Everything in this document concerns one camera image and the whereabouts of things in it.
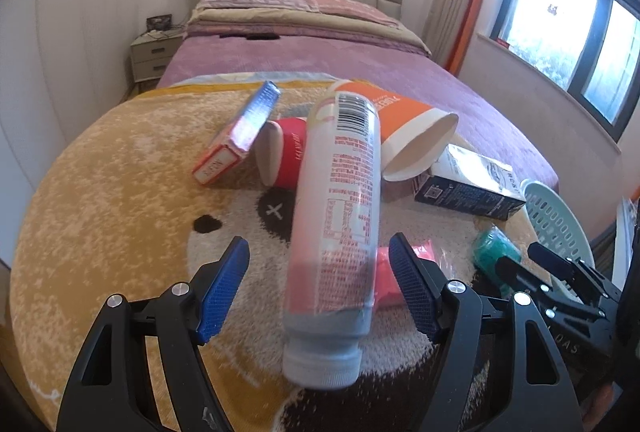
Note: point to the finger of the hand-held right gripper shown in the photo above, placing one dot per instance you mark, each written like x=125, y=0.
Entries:
x=560, y=262
x=520, y=274

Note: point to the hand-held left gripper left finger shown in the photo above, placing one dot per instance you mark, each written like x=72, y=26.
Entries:
x=222, y=292

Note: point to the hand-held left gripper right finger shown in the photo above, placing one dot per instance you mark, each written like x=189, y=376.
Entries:
x=410, y=287

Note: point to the pink packet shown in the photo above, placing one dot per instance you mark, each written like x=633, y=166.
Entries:
x=385, y=277

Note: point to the light blue perforated basket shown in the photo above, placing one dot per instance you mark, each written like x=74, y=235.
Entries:
x=577, y=237

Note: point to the teal green bottle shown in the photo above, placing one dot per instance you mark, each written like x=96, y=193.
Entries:
x=492, y=244

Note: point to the dark blue white carton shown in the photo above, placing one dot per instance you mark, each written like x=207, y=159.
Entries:
x=465, y=192

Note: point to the white plastic bottle pink label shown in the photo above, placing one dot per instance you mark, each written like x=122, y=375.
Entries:
x=335, y=192

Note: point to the red paper cup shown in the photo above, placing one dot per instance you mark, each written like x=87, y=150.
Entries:
x=290, y=151

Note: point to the red white box blue side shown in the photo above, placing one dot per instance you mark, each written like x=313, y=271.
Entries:
x=240, y=131

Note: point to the yellow printed blanket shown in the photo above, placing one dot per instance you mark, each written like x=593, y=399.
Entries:
x=125, y=192

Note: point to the small red object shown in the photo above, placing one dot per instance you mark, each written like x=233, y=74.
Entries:
x=503, y=44

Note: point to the white nightstand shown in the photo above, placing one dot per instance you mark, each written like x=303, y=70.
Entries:
x=150, y=56

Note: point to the bed with purple cover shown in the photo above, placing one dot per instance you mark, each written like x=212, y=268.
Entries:
x=325, y=54

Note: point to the small window sticker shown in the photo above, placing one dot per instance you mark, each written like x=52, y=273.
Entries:
x=553, y=9

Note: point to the black flat object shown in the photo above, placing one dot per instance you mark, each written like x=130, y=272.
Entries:
x=260, y=36

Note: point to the dark framed window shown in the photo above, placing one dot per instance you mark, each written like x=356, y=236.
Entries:
x=560, y=1

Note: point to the dark patterned box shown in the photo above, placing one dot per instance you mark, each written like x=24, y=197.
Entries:
x=159, y=22

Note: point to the beige folded quilt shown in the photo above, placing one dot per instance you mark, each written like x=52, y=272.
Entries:
x=300, y=19

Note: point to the pink pillow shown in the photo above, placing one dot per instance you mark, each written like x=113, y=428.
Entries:
x=350, y=6

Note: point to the white wardrobe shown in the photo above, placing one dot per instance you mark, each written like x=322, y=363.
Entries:
x=75, y=36

